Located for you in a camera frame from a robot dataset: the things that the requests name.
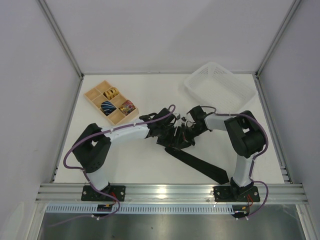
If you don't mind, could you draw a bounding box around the colourful dotted rolled tie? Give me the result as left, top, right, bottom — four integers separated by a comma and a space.
118, 100, 136, 116

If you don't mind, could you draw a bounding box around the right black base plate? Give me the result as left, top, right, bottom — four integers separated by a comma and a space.
213, 185, 261, 203

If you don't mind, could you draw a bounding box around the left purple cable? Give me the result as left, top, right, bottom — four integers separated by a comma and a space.
48, 104, 176, 227

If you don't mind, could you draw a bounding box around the blue striped rolled tie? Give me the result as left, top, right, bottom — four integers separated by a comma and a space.
100, 101, 116, 116

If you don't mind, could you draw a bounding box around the white plastic basket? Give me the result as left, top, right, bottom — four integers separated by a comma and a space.
184, 62, 257, 114

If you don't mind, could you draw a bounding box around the black necktie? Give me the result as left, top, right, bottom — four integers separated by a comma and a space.
164, 147, 230, 185

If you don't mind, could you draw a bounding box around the wooden compartment box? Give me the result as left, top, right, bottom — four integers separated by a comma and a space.
84, 80, 139, 126

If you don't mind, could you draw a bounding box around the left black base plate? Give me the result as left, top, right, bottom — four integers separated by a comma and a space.
81, 185, 126, 202

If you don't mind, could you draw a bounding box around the white slotted cable duct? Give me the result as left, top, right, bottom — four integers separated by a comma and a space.
46, 205, 251, 215

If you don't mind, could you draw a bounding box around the yellow patterned rolled tie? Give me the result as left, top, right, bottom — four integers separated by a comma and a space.
103, 87, 120, 100

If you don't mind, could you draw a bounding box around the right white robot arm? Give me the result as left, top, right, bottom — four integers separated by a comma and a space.
179, 106, 269, 201

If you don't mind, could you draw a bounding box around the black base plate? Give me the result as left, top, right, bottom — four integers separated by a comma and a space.
213, 185, 261, 203
81, 185, 126, 202

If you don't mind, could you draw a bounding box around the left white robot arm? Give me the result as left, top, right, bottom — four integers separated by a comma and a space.
71, 104, 177, 191

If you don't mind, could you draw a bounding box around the aluminium mounting rail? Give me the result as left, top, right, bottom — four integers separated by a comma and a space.
35, 183, 309, 205

